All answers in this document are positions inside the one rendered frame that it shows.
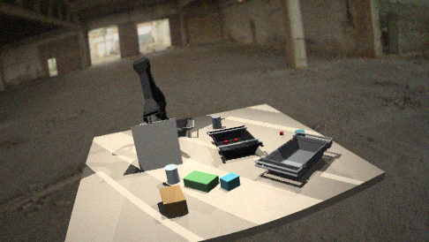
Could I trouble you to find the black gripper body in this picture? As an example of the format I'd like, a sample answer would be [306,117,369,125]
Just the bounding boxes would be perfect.
[160,111,169,120]

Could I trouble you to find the green rectangular block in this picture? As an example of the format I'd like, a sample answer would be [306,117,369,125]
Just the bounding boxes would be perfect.
[183,170,220,193]

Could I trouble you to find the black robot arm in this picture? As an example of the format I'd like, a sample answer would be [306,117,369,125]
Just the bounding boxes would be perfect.
[132,57,166,124]

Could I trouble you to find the tan rectangular block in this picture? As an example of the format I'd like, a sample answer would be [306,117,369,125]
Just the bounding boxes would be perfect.
[159,185,189,217]

